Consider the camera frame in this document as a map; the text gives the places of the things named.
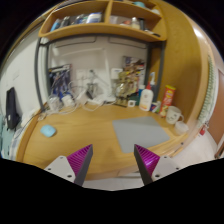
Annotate blue poster card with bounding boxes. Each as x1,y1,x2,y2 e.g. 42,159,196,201
49,64,71,99

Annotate wooden wall shelf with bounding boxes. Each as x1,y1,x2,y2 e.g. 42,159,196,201
39,0,167,42

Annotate light blue computer mouse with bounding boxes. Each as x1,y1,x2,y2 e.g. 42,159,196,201
40,125,56,137

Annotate white mug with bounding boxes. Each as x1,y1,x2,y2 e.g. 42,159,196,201
166,106,184,124

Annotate white lotion pump bottle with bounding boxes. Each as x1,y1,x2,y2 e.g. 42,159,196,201
139,72,155,111

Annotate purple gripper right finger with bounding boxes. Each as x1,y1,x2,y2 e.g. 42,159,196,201
134,144,180,185

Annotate grey mouse pad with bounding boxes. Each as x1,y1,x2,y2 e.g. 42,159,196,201
112,117,170,153

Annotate white power strip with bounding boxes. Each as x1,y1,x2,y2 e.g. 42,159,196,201
77,95,105,106

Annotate colourful figure model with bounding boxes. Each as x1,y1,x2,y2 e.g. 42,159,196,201
115,56,145,106

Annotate red yellow chips can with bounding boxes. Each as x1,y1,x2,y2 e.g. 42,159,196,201
159,85,176,117

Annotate small clear plastic cup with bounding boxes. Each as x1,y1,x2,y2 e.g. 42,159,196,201
175,121,189,135

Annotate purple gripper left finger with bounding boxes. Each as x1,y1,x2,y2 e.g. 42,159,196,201
45,144,93,186

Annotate small white cube clock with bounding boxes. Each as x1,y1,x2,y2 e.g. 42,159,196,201
128,100,136,107

